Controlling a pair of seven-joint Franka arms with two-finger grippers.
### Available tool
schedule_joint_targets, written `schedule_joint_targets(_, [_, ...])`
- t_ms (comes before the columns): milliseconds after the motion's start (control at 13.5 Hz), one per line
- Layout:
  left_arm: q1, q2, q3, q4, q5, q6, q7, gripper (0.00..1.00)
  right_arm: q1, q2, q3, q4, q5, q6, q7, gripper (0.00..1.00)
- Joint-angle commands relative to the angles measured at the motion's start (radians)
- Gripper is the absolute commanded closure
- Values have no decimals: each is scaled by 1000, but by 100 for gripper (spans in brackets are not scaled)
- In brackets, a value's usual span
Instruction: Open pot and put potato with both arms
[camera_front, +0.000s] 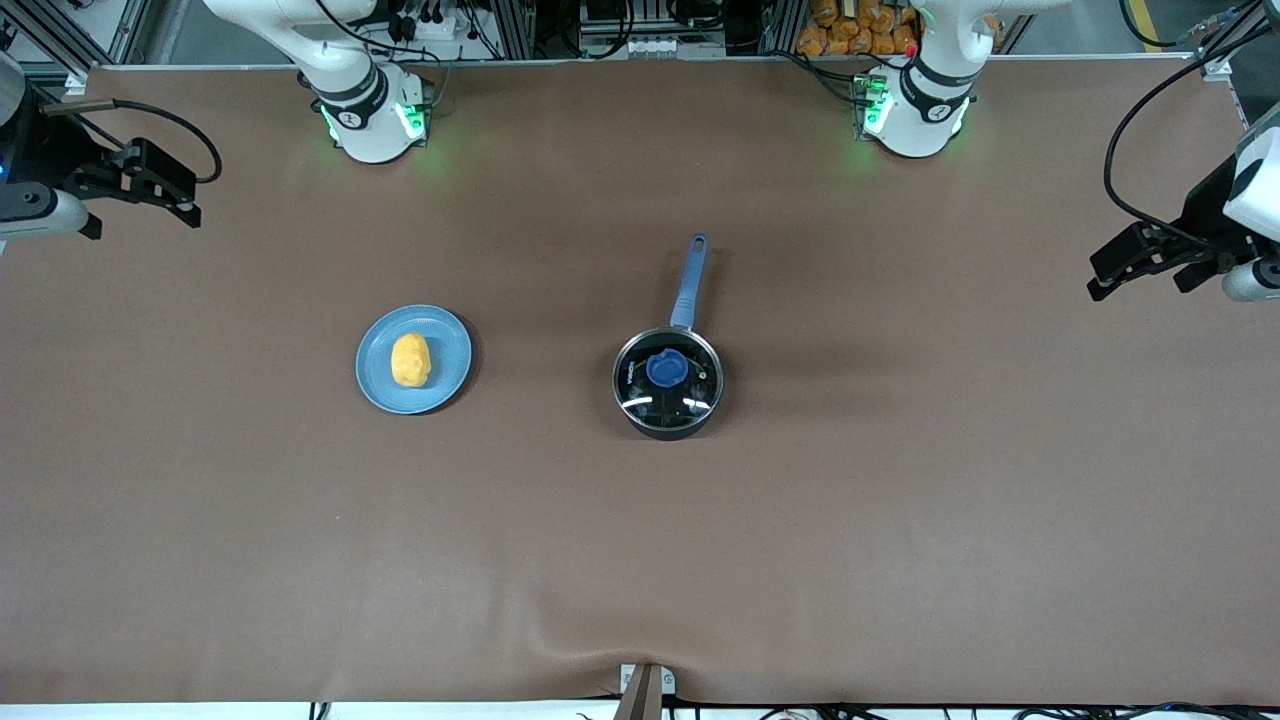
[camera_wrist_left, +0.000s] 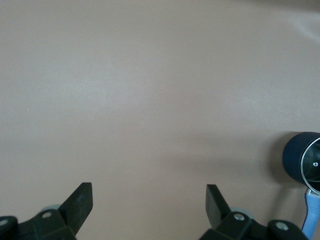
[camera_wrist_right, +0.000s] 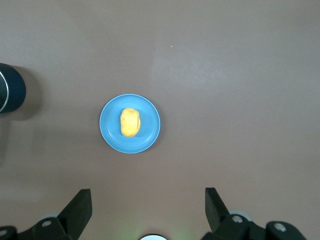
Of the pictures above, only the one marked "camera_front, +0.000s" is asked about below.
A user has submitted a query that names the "yellow peeled potato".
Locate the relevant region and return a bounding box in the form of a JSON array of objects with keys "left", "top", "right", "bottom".
[{"left": 390, "top": 333, "right": 433, "bottom": 389}]

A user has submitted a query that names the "blue round plate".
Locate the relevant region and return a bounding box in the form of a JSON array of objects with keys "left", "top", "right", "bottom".
[{"left": 355, "top": 304, "right": 474, "bottom": 416}]

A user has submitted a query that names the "bag of orange items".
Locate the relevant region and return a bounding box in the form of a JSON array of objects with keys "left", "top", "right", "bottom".
[{"left": 797, "top": 0, "right": 921, "bottom": 58}]

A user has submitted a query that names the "brown table mat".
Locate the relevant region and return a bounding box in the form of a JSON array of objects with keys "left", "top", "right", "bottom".
[{"left": 0, "top": 55, "right": 1280, "bottom": 706}]

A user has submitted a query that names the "white power strip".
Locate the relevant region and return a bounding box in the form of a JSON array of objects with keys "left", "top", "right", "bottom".
[{"left": 583, "top": 35, "right": 728, "bottom": 59}]

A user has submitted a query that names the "aluminium frame corner profile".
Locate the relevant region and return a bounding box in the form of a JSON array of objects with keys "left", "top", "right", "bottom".
[
  {"left": 0, "top": 0, "right": 151, "bottom": 96},
  {"left": 1200, "top": 0, "right": 1280, "bottom": 81}
]

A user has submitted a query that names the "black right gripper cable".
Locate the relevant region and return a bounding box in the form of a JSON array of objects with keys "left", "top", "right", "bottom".
[{"left": 45, "top": 98, "right": 223, "bottom": 186}]

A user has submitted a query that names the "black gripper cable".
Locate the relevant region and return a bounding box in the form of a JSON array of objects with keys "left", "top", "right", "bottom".
[
  {"left": 1103, "top": 5, "right": 1266, "bottom": 251},
  {"left": 45, "top": 98, "right": 223, "bottom": 186}
]

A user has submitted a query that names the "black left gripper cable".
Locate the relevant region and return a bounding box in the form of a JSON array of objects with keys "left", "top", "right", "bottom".
[{"left": 1103, "top": 5, "right": 1266, "bottom": 251}]

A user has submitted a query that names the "aluminium vertical frame profile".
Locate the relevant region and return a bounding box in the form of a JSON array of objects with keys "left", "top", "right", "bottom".
[{"left": 498, "top": 0, "right": 537, "bottom": 59}]

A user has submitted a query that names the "dark pot with blue handle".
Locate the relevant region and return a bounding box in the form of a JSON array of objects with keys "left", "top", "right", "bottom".
[{"left": 612, "top": 234, "right": 725, "bottom": 442}]

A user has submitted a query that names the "aluminium profile post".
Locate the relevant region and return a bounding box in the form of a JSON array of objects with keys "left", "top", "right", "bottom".
[{"left": 620, "top": 662, "right": 677, "bottom": 720}]

